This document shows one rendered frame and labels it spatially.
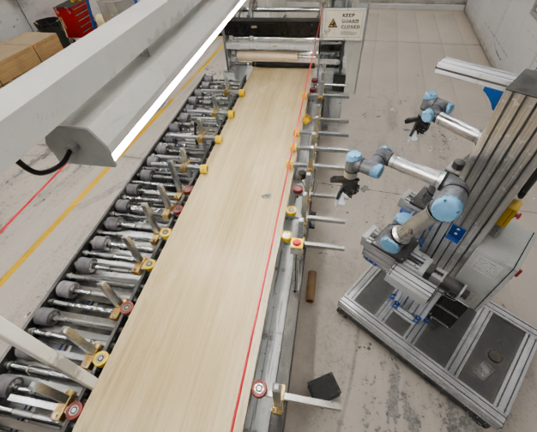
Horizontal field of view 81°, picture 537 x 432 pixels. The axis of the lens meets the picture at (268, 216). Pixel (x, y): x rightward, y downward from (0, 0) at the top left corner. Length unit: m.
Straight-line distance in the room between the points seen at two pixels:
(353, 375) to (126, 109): 2.51
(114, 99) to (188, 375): 1.49
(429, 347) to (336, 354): 0.69
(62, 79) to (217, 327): 1.58
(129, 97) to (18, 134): 0.24
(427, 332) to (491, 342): 0.45
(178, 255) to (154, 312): 0.42
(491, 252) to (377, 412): 1.41
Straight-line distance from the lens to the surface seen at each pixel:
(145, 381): 1.95
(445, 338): 2.88
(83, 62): 0.63
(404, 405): 2.83
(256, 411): 2.07
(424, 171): 1.73
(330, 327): 2.90
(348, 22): 4.28
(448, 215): 1.61
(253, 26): 4.45
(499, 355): 3.00
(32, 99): 0.55
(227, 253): 2.19
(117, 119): 0.66
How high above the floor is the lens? 2.65
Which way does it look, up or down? 48 degrees down
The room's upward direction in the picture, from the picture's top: 4 degrees counter-clockwise
